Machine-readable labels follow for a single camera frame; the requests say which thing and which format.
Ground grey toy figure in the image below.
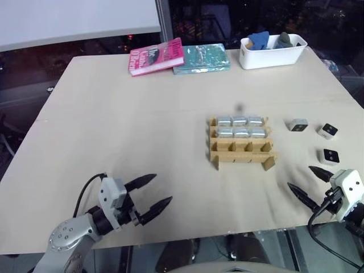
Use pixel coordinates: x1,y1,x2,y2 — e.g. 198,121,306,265
274,31,294,49

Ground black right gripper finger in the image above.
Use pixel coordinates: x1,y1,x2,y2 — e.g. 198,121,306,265
308,166,334,183
287,182,324,213

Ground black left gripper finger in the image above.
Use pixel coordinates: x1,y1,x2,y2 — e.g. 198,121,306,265
139,196,173,227
124,173,158,192

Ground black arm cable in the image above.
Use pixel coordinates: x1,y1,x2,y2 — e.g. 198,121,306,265
73,172,107,218
308,196,362,270

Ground blue cloth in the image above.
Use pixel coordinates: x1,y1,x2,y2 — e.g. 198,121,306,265
246,31,271,51

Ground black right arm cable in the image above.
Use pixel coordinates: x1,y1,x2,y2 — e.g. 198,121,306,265
308,196,362,270

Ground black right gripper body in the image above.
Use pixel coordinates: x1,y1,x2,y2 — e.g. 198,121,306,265
313,187,347,217

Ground wooden slotted rack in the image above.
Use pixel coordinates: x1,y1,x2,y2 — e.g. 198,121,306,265
205,114,278,172

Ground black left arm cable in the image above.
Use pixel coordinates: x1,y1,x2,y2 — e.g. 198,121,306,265
73,172,107,218

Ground pink book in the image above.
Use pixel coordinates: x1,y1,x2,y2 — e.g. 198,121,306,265
129,37,186,77

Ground clear plastic bag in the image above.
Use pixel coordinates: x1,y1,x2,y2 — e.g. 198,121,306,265
322,59,340,72

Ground white plastic bin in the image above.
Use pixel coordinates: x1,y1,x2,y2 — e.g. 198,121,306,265
238,33,309,70

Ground white projection screen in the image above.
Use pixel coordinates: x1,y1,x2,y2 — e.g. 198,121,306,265
0,0,162,53

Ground metal pole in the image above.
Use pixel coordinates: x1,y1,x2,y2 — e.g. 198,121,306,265
155,0,175,44

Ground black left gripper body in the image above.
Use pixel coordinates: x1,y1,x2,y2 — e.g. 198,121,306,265
114,192,143,227

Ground teal book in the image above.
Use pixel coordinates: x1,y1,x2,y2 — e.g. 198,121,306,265
172,43,232,76

